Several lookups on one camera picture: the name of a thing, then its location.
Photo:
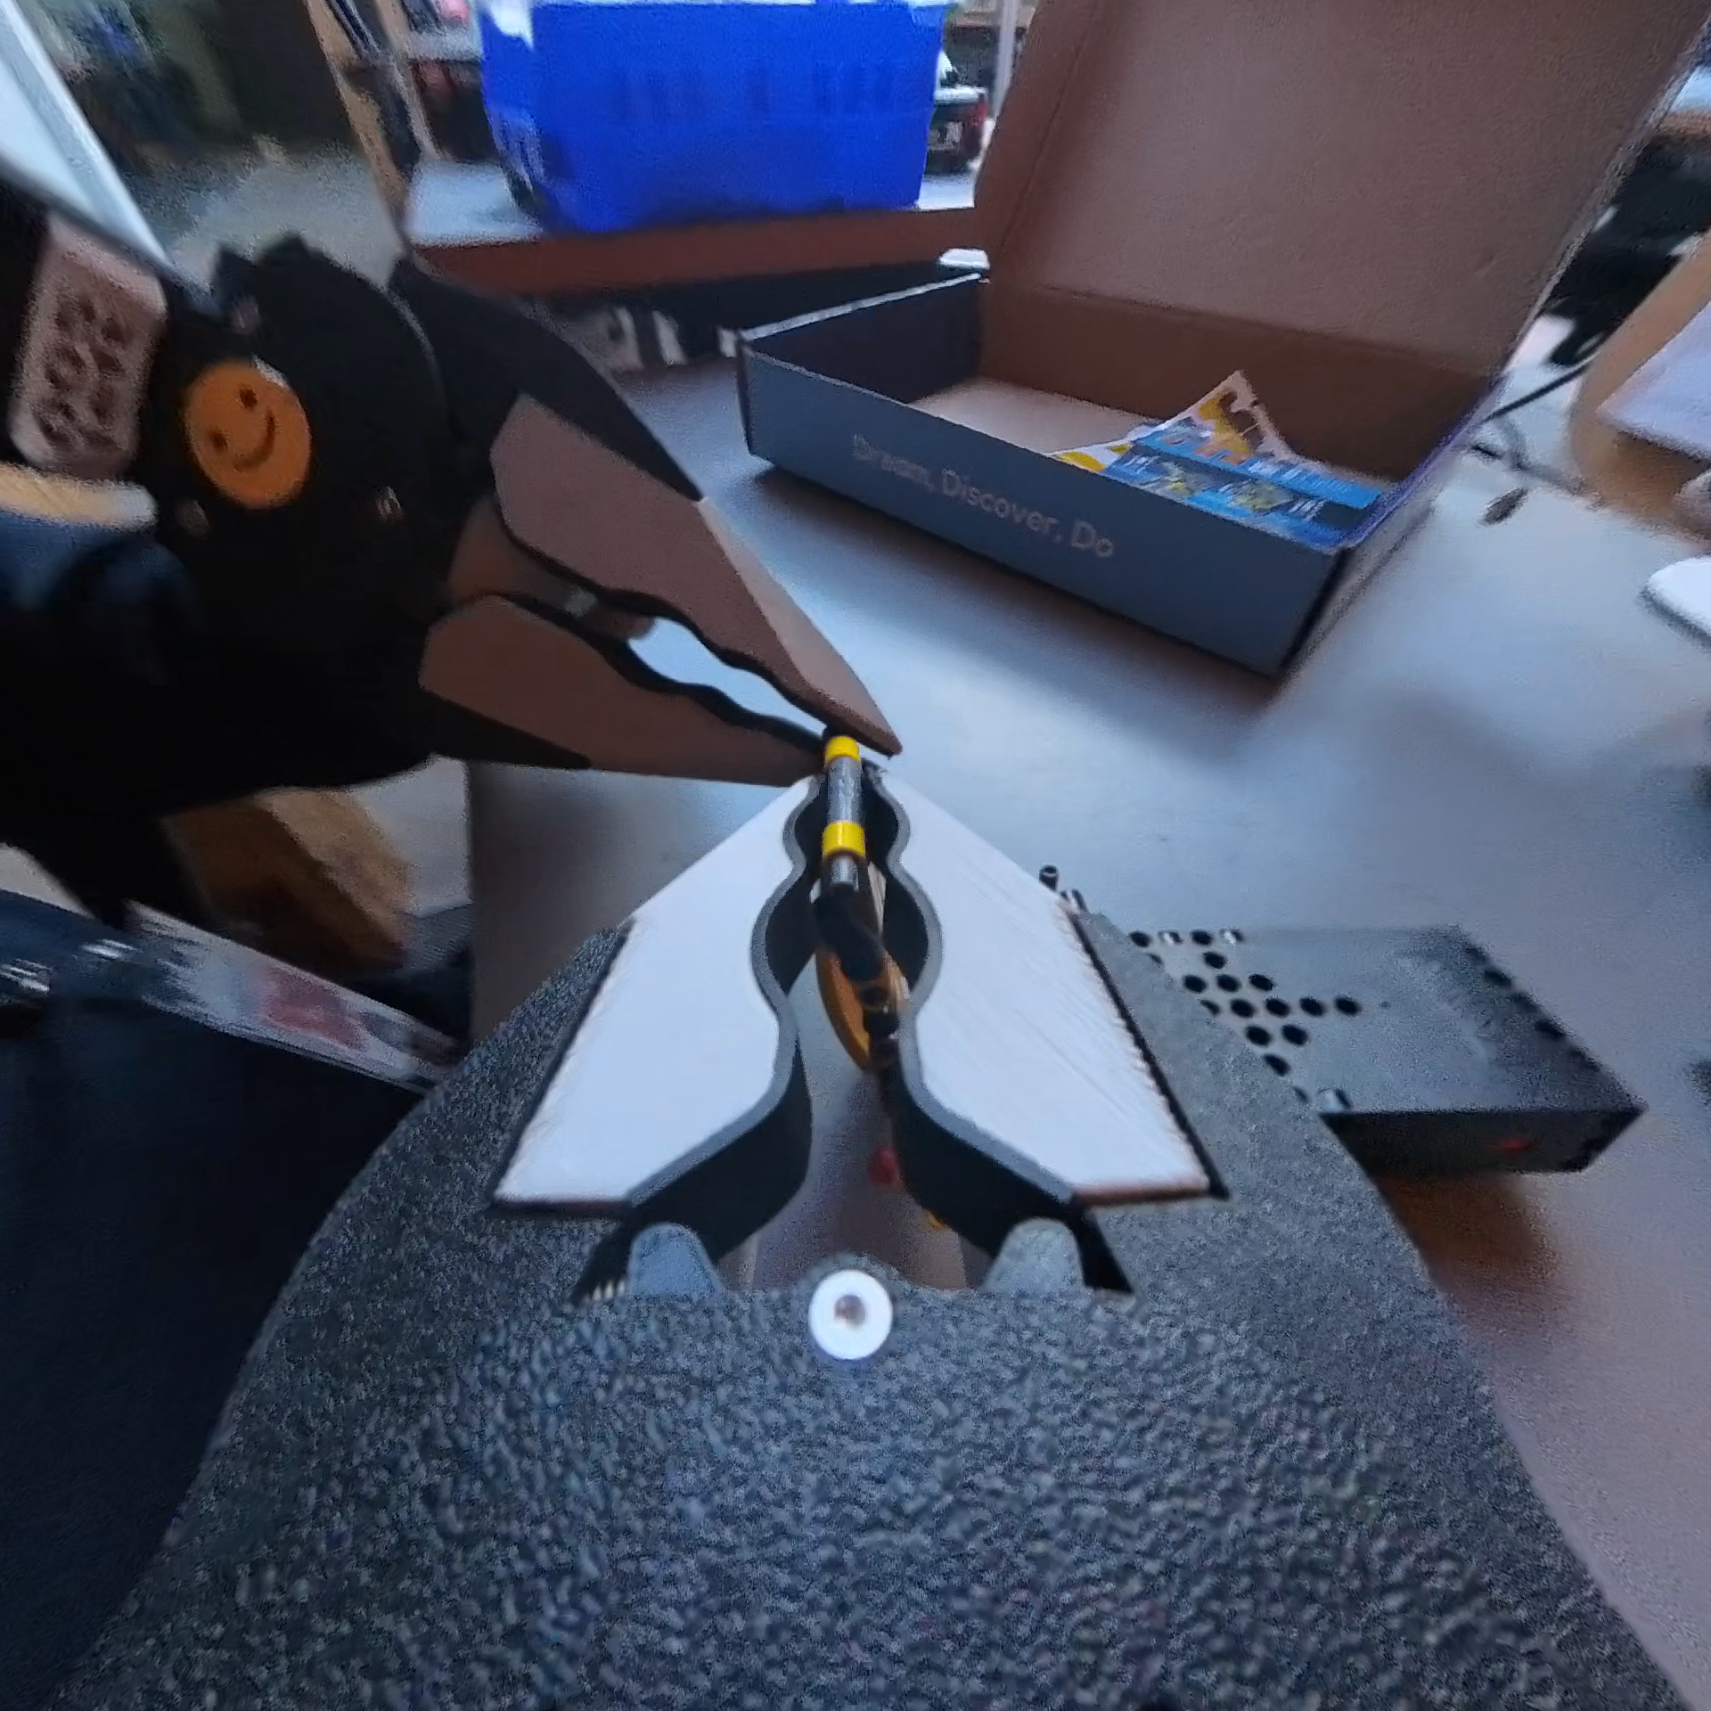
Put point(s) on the person's left hand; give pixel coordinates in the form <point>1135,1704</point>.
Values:
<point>602,612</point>

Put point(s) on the wooden post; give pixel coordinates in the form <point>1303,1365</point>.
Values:
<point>367,107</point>

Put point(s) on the yellow grey brick arm assembly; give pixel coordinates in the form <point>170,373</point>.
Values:
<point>845,836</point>

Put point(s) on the clear badge holder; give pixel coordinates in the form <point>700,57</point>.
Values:
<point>309,1004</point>

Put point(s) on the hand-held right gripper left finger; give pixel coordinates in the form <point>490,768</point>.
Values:
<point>654,1056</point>

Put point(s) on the person's left forearm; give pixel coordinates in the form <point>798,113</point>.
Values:
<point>80,602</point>

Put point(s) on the blue plastic crate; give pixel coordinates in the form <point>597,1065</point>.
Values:
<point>721,121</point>

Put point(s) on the grey desk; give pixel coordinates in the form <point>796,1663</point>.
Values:
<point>1203,775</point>

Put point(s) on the brown table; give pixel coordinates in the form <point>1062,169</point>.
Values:
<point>695,253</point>

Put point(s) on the blue printed booklet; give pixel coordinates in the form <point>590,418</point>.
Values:
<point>1243,487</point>

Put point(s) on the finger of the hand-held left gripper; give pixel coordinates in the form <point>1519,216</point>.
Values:
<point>669,561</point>
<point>561,681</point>

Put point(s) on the navy cardboard box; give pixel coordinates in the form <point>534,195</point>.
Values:
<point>1069,534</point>

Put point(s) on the black perforated battery box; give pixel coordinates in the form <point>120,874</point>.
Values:
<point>1444,1029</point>

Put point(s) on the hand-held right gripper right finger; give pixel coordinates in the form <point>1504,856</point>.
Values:
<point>1043,1056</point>

